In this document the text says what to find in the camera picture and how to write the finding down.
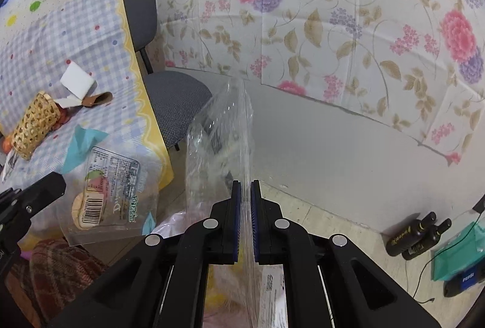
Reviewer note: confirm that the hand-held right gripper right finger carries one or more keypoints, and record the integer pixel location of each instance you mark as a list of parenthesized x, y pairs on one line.
[(255, 222)]

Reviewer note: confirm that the black bottle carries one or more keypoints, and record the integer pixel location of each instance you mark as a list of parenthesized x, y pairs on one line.
[(428, 241), (407, 235)]

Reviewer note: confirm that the white foam block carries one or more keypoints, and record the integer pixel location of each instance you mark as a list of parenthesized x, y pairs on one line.
[(77, 79)]

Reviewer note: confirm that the teal paper scrap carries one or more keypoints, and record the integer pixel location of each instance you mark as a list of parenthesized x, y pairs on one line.
[(81, 144)]

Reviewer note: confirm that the clear plastic bag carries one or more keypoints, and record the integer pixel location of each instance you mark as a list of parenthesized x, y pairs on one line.
[(219, 115)]

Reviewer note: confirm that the teal box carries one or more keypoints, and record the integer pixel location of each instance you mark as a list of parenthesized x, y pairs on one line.
[(460, 252)]

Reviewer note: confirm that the blue checked tablecloth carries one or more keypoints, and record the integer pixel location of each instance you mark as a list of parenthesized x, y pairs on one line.
[(57, 36)]

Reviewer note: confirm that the grey office chair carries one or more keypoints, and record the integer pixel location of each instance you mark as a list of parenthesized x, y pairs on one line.
[(178, 97)]

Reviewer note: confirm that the person's plaid trouser leg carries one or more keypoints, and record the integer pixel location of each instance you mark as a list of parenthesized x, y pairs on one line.
[(57, 267)]

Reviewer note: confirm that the white torn cardboard piece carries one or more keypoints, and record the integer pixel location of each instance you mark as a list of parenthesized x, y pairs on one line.
[(68, 101)]

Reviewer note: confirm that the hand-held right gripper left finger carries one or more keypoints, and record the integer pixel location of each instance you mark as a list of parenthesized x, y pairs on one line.
[(237, 222)]

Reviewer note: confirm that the floral wall cloth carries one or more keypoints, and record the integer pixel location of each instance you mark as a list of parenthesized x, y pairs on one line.
[(341, 9)]

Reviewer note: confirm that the clear printed snack wrapper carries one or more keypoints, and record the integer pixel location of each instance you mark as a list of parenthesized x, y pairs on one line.
[(113, 199)]

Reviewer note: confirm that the dark blue bottle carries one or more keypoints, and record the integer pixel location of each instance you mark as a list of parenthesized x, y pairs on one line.
[(464, 282)]

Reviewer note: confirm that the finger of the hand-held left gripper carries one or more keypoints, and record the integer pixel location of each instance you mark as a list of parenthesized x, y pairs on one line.
[(41, 191)]

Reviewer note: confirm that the woven bamboo basket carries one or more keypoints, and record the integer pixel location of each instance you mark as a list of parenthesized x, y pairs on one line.
[(34, 125)]

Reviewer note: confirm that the pink white plastic bag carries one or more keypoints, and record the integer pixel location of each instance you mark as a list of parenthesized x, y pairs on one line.
[(223, 294)]

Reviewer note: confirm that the brown leather sheath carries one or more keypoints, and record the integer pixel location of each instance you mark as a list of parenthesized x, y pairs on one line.
[(96, 99)]

